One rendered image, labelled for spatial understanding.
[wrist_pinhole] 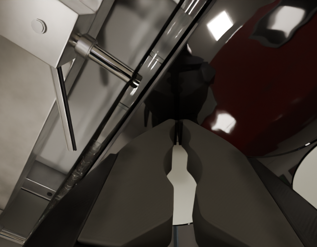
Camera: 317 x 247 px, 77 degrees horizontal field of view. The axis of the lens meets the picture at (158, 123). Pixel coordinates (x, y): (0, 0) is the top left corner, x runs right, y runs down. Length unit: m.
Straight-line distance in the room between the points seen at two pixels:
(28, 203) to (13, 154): 0.15
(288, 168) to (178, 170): 0.08
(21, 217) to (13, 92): 0.21
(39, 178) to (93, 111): 0.12
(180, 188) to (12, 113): 0.15
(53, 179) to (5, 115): 0.13
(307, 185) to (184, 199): 0.10
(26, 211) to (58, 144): 0.12
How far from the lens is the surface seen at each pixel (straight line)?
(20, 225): 0.35
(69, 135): 0.17
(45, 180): 0.30
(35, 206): 0.36
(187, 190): 0.18
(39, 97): 0.18
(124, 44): 0.20
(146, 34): 0.20
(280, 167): 0.18
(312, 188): 0.21
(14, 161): 0.24
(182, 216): 0.21
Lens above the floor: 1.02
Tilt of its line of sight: 60 degrees down
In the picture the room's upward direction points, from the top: 175 degrees counter-clockwise
